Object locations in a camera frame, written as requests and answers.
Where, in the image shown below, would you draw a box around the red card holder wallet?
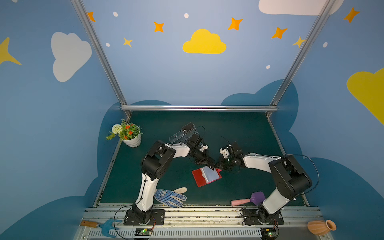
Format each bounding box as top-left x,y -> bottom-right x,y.
192,166 -> 222,188

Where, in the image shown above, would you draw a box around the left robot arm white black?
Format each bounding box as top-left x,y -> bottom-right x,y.
132,134 -> 215,224

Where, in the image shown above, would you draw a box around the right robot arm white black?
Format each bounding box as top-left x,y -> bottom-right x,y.
215,142 -> 313,221

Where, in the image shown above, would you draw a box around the clear acrylic card organizer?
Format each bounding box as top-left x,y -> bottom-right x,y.
169,129 -> 197,145

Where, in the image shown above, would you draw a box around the purple pink toy shovel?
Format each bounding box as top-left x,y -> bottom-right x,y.
231,192 -> 266,206

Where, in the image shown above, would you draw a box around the blue dotted work glove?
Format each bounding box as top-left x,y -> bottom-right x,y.
154,187 -> 188,208

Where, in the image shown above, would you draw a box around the white pot with flowers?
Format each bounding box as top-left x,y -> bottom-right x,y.
106,119 -> 142,148

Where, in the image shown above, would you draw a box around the right green circuit board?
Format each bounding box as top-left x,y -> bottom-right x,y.
261,228 -> 279,240

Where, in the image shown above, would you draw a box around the green circuit board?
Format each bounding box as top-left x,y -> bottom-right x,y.
261,228 -> 279,240
135,229 -> 153,237

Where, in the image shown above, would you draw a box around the horizontal aluminium back bar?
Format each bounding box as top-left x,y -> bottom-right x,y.
121,105 -> 278,112

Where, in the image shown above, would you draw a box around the left green circuit board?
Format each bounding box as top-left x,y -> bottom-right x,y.
135,229 -> 153,237

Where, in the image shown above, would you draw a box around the terracotta clay vase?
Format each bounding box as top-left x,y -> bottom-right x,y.
307,220 -> 337,236

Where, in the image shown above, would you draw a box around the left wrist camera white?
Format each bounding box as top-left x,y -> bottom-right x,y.
200,145 -> 209,152

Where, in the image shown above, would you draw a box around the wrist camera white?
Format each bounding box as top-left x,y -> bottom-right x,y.
220,148 -> 231,159
200,145 -> 209,152

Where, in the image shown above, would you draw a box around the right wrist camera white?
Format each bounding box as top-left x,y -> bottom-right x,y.
220,148 -> 231,159

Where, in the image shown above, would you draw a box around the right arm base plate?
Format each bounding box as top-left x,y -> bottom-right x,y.
240,208 -> 284,227

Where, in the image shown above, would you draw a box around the aluminium rail frame front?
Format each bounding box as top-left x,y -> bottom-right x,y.
75,204 -> 333,240

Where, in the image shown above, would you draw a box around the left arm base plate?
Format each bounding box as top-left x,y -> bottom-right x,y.
123,209 -> 165,226

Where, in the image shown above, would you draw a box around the right diagonal aluminium post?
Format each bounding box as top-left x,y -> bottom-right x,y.
270,0 -> 336,111

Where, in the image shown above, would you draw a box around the diagonal aluminium post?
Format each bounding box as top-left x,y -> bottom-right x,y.
71,0 -> 127,107
270,0 -> 336,111

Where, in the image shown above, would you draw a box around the left diagonal aluminium post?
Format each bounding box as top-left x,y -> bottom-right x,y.
71,0 -> 127,107

